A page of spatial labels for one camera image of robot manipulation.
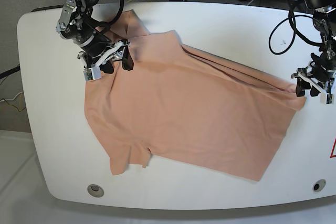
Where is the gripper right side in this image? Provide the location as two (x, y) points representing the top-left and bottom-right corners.
(78, 34), (134, 74)

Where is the peach pink T-shirt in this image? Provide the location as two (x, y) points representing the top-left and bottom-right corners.
(85, 11), (306, 182)

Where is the white floor cable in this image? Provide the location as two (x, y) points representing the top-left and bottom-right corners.
(0, 91), (24, 104)

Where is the right table cable grommet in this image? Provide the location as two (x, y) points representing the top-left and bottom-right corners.
(312, 179), (326, 192)

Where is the red warning triangle sticker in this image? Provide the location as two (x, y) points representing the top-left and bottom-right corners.
(330, 139), (336, 158)

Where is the left table cable grommet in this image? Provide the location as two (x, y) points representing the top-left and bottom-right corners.
(87, 184), (104, 198)

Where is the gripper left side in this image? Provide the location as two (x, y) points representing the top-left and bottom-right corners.
(296, 52), (335, 97)

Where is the black looping arm cable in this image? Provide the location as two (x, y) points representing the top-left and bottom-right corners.
(265, 0), (325, 56)

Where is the table cable grommet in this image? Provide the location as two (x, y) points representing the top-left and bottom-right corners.
(312, 179), (326, 192)
(87, 184), (104, 198)

